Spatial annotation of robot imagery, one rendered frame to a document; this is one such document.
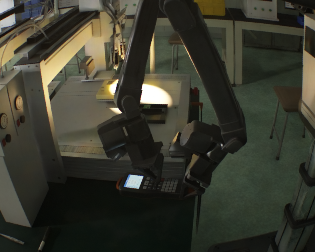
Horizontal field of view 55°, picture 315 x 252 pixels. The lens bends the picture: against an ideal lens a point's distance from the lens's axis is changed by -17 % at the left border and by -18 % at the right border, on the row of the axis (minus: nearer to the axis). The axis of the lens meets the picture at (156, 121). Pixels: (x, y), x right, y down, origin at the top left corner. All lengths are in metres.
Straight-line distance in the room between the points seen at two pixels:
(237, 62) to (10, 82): 2.97
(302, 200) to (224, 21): 2.61
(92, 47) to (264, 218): 1.43
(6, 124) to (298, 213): 1.01
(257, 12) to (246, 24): 0.30
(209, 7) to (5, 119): 3.01
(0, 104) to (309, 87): 0.88
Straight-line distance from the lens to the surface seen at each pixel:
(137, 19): 0.87
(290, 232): 1.29
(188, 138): 0.84
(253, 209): 2.22
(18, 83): 1.03
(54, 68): 1.17
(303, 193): 1.18
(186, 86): 1.65
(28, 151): 1.12
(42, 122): 1.16
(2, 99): 0.95
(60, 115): 1.51
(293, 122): 3.21
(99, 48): 1.80
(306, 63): 1.00
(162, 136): 1.28
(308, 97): 1.01
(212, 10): 3.69
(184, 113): 1.42
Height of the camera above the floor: 1.54
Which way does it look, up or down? 30 degrees down
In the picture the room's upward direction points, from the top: 3 degrees counter-clockwise
